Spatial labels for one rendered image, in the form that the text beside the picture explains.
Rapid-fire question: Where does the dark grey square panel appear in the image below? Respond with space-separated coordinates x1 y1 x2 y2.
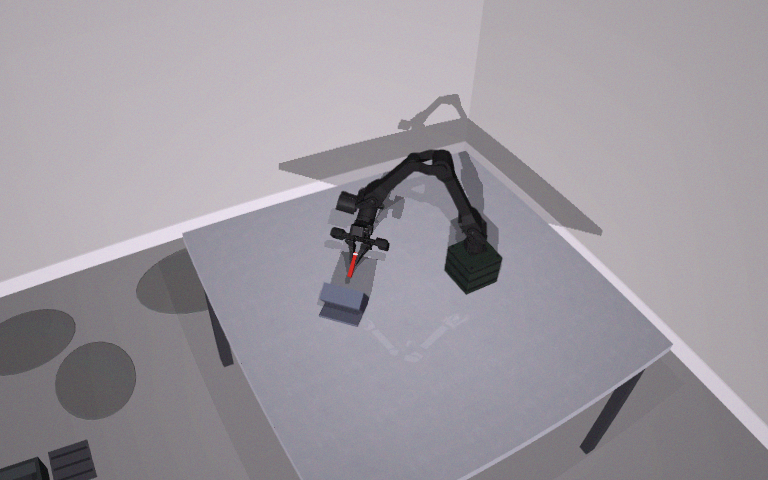
319 282 369 327

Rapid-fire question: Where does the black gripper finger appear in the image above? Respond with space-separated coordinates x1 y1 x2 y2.
355 243 372 266
345 239 356 265

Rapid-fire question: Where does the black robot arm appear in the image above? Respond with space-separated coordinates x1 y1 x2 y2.
335 149 487 257

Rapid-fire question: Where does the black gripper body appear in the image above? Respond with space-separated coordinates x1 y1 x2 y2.
330 215 390 251

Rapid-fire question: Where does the red peg with white band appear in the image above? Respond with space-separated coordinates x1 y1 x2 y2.
347 252 358 278

